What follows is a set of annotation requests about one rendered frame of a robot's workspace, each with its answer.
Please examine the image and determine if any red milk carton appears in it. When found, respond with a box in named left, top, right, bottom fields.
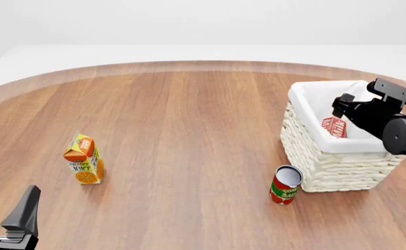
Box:
left=321, top=116, right=348, bottom=140

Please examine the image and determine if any white woven basket with liner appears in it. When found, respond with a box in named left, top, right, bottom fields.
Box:
left=279, top=79, right=406, bottom=194

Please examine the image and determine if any red tomato sauce tin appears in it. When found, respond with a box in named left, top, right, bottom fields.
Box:
left=269, top=165, right=305, bottom=206

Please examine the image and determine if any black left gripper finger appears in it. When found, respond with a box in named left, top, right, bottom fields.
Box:
left=0, top=184, right=42, bottom=237

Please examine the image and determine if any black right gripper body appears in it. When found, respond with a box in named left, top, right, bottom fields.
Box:
left=331, top=92, right=363, bottom=119

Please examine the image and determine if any flat black plate on stalk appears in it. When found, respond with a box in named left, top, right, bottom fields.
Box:
left=366, top=77, right=406, bottom=110

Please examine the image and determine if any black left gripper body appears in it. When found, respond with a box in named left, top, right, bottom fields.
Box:
left=0, top=230, right=40, bottom=250

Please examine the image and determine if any orange juice carton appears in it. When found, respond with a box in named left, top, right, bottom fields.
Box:
left=62, top=129, right=106, bottom=185

